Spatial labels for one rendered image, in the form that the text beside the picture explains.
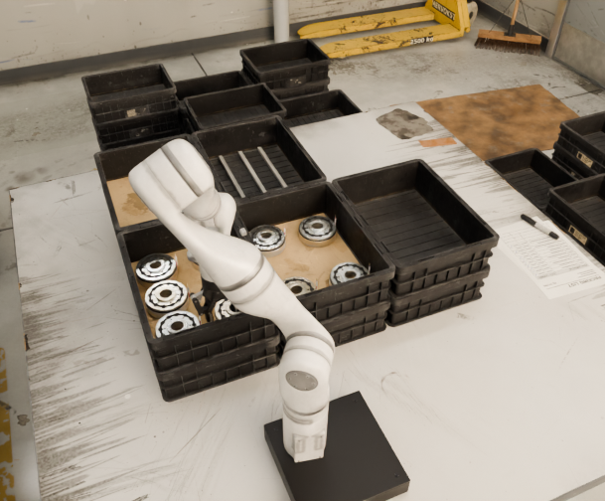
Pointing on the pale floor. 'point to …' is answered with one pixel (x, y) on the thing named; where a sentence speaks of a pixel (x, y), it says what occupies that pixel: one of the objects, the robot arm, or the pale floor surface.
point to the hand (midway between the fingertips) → (222, 313)
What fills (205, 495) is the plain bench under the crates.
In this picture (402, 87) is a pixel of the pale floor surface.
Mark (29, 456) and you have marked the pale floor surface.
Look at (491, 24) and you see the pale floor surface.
